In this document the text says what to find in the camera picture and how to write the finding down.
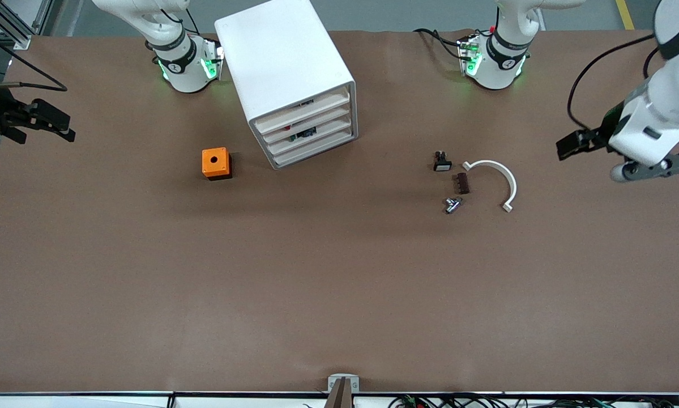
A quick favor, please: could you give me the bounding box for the white drawer cabinet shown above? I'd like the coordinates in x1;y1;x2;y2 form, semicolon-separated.
215;0;358;171

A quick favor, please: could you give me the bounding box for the white curved plastic clamp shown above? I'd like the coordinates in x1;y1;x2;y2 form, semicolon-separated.
462;160;518;213

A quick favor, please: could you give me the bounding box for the orange box with hole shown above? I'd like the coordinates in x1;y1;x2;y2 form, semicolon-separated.
202;147;233;181

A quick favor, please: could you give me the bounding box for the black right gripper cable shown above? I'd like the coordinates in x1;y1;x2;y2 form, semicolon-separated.
0;23;69;93

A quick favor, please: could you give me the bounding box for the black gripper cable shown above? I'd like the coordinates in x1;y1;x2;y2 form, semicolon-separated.
567;34;660;132
0;23;69;93

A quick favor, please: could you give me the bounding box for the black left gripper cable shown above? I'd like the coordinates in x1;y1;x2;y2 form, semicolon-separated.
567;34;660;132

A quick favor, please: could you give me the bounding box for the aluminium frame profile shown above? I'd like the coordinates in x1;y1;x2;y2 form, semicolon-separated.
0;0;54;50

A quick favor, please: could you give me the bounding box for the black arm base cable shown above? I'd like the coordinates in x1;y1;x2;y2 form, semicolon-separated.
413;27;466;58

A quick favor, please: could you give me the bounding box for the black cable bundle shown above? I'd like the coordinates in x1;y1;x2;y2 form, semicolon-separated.
389;393;679;408

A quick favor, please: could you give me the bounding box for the grey metal bracket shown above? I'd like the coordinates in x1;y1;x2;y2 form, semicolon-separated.
327;373;360;393

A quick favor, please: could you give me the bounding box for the brown camera post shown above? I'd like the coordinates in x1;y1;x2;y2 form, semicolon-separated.
324;378;353;408

